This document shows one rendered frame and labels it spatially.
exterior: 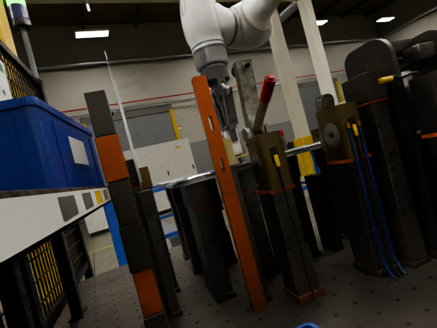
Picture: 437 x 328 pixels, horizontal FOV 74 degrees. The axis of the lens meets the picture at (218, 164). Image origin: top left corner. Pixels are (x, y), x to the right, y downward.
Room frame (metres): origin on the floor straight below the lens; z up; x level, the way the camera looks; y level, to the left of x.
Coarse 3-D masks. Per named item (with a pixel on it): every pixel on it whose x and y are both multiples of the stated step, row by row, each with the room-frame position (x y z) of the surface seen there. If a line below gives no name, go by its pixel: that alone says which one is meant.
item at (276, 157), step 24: (264, 144) 0.59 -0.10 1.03; (264, 168) 0.59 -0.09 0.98; (288, 168) 0.60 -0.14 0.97; (264, 192) 0.61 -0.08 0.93; (288, 192) 0.60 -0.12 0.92; (288, 216) 0.60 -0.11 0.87; (288, 240) 0.60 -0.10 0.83; (288, 264) 0.60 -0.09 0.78; (312, 264) 0.60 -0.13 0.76; (288, 288) 0.63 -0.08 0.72; (312, 288) 0.58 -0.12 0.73
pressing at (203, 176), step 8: (312, 144) 0.72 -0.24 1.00; (320, 144) 0.73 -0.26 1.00; (288, 152) 0.70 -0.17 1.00; (296, 152) 0.71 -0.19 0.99; (240, 168) 0.67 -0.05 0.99; (192, 176) 0.64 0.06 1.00; (200, 176) 0.64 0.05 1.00; (208, 176) 0.65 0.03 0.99; (216, 176) 0.65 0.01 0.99; (168, 184) 0.74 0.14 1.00; (176, 184) 0.64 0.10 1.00; (184, 184) 0.63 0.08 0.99
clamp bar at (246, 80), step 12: (240, 72) 0.61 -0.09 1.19; (252, 72) 0.62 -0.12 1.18; (240, 84) 0.62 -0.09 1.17; (252, 84) 0.62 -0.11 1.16; (240, 96) 0.63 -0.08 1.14; (252, 96) 0.63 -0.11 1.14; (252, 108) 0.63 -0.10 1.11; (252, 120) 0.63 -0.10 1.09; (252, 132) 0.63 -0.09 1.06; (264, 132) 0.64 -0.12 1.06
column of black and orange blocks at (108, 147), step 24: (96, 96) 0.52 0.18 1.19; (96, 120) 0.52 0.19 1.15; (96, 144) 0.52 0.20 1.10; (120, 144) 0.56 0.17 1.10; (120, 168) 0.52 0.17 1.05; (120, 192) 0.52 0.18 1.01; (120, 216) 0.52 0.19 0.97; (144, 240) 0.53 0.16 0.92; (144, 264) 0.52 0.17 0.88; (144, 288) 0.52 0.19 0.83; (144, 312) 0.52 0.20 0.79
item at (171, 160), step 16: (160, 144) 8.54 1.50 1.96; (176, 144) 8.75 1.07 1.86; (144, 160) 8.31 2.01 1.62; (160, 160) 8.49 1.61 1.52; (176, 160) 8.69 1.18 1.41; (192, 160) 8.90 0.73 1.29; (160, 176) 8.44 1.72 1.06; (176, 176) 8.64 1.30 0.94; (160, 192) 8.39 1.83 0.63; (160, 208) 8.34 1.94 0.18
